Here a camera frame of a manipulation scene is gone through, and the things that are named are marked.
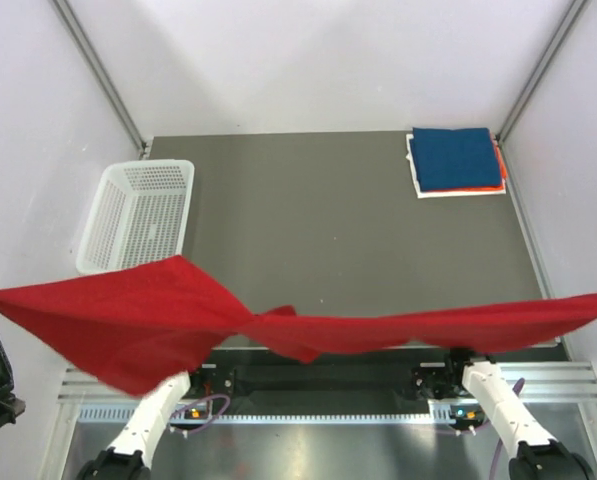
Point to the white plastic basket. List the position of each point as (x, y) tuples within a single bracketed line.
[(139, 215)]

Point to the folded white t-shirt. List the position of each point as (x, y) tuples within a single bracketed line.
[(420, 194)]

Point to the aluminium frame post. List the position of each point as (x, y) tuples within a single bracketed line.
[(85, 46), (556, 41)]

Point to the folded blue t-shirt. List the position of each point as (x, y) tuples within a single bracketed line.
[(454, 158)]

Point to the right aluminium frame post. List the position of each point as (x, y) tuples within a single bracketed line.
[(556, 41)]

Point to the red t-shirt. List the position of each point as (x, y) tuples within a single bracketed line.
[(132, 329)]

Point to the left aluminium frame post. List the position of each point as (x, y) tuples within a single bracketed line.
[(85, 46)]

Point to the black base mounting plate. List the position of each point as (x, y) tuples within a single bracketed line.
[(241, 372)]

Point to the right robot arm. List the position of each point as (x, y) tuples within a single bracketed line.
[(534, 453)]

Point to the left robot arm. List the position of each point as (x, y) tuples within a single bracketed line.
[(130, 454)]

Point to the folded orange t-shirt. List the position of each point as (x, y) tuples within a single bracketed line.
[(503, 172)]

